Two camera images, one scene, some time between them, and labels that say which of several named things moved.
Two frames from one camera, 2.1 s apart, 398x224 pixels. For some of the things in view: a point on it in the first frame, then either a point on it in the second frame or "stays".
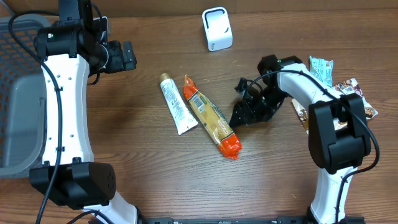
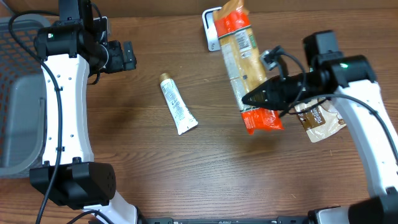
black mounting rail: x=280 y=220 stays
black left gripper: x=120 y=61 stays
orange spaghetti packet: x=214 y=119 to x=241 y=56
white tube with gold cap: x=184 y=120 stays
